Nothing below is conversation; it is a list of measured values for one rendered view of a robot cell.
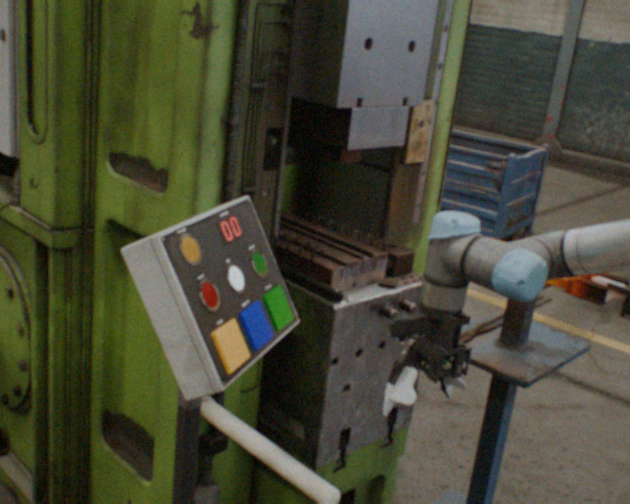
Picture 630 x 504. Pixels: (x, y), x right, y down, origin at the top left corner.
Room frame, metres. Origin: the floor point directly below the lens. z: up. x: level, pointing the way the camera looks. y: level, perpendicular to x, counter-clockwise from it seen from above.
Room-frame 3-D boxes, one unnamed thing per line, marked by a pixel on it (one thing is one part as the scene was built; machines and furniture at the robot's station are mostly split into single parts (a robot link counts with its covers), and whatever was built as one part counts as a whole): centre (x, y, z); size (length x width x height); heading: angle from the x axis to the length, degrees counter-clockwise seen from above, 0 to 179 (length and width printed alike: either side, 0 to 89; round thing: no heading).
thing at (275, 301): (1.39, 0.06, 1.01); 0.07 x 0.05 x 0.07; 161
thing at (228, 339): (1.20, 0.13, 1.01); 0.07 x 0.05 x 0.07; 161
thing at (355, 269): (1.94, 0.03, 0.96); 0.42 x 0.20 x 0.09; 46
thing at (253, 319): (1.30, 0.10, 1.01); 0.07 x 0.05 x 0.07; 161
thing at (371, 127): (1.94, 0.03, 1.32); 0.42 x 0.20 x 0.10; 46
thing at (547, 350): (2.02, -0.59, 0.71); 0.40 x 0.30 x 0.02; 139
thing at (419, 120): (2.11, -0.24, 1.27); 0.09 x 0.02 x 0.17; 136
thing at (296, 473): (1.49, 0.06, 0.62); 0.44 x 0.05 x 0.05; 46
